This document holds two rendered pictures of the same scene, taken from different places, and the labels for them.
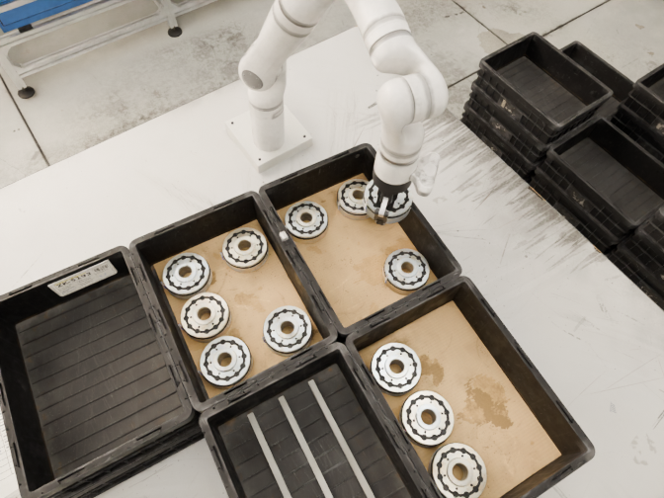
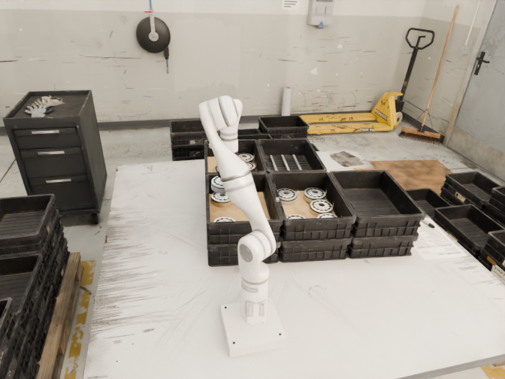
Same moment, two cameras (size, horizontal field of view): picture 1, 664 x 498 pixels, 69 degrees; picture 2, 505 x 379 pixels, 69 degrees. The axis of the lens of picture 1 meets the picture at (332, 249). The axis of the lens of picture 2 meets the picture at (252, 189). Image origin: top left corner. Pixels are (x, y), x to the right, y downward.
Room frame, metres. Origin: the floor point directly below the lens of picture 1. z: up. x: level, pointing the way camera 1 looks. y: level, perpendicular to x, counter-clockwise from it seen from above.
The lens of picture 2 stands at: (1.74, 0.52, 1.76)
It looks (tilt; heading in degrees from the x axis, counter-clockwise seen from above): 31 degrees down; 203
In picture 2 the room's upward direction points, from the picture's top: 3 degrees clockwise
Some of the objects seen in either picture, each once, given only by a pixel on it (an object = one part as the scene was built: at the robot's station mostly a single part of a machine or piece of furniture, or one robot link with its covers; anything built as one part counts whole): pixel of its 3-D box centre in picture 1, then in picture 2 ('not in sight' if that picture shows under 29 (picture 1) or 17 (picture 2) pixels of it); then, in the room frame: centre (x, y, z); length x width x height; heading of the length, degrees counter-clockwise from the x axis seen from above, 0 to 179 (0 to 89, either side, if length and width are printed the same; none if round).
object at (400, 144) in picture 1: (401, 120); (231, 119); (0.54, -0.10, 1.27); 0.09 x 0.07 x 0.15; 113
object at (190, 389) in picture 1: (229, 290); (308, 195); (0.38, 0.20, 0.92); 0.40 x 0.30 x 0.02; 32
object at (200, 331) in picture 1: (205, 314); (321, 206); (0.34, 0.26, 0.86); 0.10 x 0.10 x 0.01
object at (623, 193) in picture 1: (593, 194); (7, 310); (1.11, -1.00, 0.31); 0.40 x 0.30 x 0.34; 38
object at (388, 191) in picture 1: (391, 181); not in sight; (0.55, -0.11, 1.10); 0.08 x 0.08 x 0.09
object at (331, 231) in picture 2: (233, 299); (306, 204); (0.38, 0.20, 0.87); 0.40 x 0.30 x 0.11; 32
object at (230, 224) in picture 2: (356, 230); (240, 197); (0.54, -0.05, 0.92); 0.40 x 0.30 x 0.02; 32
